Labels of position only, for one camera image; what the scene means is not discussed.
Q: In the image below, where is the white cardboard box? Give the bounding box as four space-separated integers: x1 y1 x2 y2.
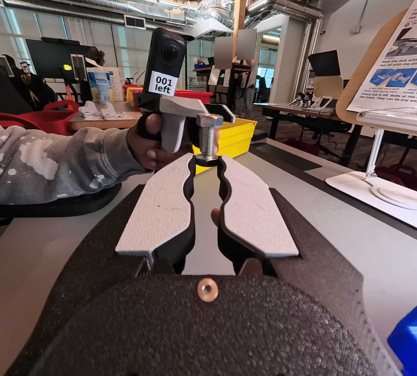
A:
108 67 126 102

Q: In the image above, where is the white gripper holder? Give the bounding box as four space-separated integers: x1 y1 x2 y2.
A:
79 101 100 118
100 102 124 120

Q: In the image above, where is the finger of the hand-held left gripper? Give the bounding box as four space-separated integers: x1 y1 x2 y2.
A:
160 96 210 117
205 104 236 124

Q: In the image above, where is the person's left hand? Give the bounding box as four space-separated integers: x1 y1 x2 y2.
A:
126 114 197 171

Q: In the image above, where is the blue plastic bin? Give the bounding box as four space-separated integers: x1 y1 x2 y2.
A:
387 307 417 376

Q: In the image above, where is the wooden side table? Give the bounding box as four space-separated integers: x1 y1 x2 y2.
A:
68 102 144 131

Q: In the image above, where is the black monitor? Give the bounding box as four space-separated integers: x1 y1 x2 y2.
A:
25 38 98 79

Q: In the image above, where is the person's left forearm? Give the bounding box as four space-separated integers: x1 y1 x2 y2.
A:
0 125 145 205

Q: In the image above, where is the yellow plastic bin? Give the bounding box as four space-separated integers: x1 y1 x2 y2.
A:
192 117 258 175

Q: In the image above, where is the wooden instruction board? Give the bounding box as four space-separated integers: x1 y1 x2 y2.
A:
336 0 417 137

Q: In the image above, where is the wooden stand black board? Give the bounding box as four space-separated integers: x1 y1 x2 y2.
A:
308 50 350 109

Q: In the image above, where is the small yellow bin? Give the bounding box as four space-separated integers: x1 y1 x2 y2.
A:
126 87 144 107

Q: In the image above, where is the red tote bag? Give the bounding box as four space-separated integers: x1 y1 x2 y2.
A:
0 99 81 136

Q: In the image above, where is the white stand base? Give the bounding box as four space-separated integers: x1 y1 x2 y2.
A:
326 129 417 220

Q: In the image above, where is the paper towel pack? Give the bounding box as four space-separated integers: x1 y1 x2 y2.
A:
87 67 113 104

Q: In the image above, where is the dark standing desk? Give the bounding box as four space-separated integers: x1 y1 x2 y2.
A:
261 102 360 159

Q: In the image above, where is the printed instruction sheet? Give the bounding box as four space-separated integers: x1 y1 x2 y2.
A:
346 0 417 113

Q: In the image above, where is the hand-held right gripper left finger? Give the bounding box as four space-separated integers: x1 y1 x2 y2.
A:
115 153 197 257

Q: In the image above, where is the red plastic bin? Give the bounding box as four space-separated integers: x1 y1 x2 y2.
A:
132 89 213 113

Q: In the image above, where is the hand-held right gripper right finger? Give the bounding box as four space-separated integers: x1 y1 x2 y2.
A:
217 155 300 258

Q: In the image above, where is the silver hex bolt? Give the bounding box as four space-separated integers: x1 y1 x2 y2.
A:
196 114 224 157

